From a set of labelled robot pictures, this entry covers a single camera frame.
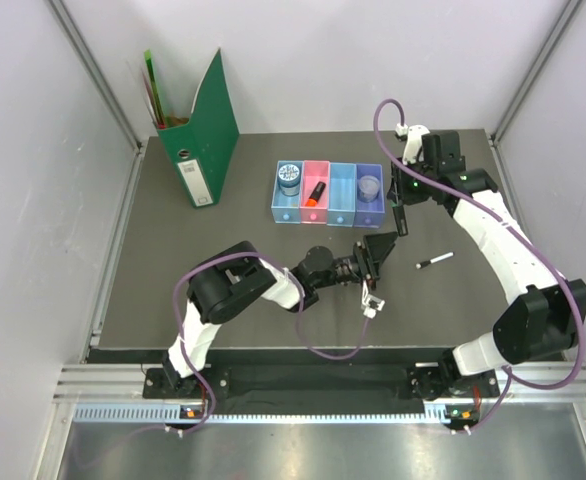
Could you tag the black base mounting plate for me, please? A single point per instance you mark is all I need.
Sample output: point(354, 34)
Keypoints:
point(393, 381)

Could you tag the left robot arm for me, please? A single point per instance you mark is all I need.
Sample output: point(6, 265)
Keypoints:
point(222, 287)

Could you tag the pink drawer box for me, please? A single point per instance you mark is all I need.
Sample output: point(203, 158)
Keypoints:
point(313, 172)

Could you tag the green highlighter marker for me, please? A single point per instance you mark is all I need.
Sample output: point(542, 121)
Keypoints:
point(400, 219)

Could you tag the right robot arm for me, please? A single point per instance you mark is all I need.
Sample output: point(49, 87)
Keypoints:
point(545, 311)

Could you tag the black white pen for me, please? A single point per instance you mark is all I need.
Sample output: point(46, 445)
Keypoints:
point(425, 263)

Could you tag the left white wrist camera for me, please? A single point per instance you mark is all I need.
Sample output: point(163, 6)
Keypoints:
point(370, 304)

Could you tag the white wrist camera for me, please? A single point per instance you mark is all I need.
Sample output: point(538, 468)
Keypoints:
point(370, 304)
point(411, 136)

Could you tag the purple drawer box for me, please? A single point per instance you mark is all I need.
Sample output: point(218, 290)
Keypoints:
point(370, 215)

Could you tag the clear round clip container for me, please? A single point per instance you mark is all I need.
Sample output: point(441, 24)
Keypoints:
point(368, 188)

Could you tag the light blue drawer box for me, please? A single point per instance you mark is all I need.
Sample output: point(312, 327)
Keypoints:
point(285, 209)

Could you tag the teal blue drawer box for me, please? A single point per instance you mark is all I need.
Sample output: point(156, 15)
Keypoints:
point(342, 194)

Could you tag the orange highlighter marker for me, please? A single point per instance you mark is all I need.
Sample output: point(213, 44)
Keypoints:
point(315, 195)

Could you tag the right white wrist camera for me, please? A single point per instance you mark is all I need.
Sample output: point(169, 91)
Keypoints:
point(411, 136)

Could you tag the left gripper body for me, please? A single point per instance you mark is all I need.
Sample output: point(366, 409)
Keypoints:
point(358, 266)

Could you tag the round patterned tape roll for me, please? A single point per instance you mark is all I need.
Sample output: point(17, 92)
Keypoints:
point(289, 176)

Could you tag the green lever arch binder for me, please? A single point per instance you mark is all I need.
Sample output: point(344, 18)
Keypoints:
point(199, 146)

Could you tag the grey slotted cable duct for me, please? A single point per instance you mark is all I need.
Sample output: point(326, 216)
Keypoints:
point(190, 414)

